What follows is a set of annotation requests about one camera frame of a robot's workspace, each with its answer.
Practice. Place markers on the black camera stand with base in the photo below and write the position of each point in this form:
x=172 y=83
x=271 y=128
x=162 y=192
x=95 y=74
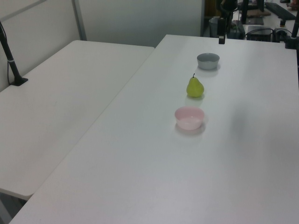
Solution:
x=10 y=60

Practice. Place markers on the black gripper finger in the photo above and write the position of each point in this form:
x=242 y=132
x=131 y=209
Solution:
x=221 y=30
x=228 y=22

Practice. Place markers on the black table clamp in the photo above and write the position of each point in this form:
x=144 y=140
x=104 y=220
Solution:
x=290 y=42

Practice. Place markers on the grey metal partition post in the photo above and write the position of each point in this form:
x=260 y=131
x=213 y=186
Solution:
x=79 y=19

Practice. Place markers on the grey metal bucket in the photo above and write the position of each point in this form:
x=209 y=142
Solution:
x=213 y=27

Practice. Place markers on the pink plastic bowl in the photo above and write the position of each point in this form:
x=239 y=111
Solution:
x=189 y=117

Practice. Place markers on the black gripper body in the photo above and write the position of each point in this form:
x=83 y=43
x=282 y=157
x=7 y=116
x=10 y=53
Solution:
x=228 y=4

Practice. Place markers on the grey plastic bowl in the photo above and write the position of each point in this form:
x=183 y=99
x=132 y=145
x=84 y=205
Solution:
x=208 y=61

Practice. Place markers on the green pear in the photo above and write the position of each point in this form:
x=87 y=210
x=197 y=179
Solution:
x=195 y=89

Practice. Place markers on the black electronics box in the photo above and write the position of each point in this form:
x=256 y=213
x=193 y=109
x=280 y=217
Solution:
x=258 y=33

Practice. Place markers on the black monitor stand pole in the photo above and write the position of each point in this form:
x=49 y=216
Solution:
x=244 y=10

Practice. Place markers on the black keyboard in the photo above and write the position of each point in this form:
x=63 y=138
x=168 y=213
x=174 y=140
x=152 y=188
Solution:
x=280 y=9

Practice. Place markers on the black camera stand pole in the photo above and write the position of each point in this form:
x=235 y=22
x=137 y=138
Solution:
x=295 y=29

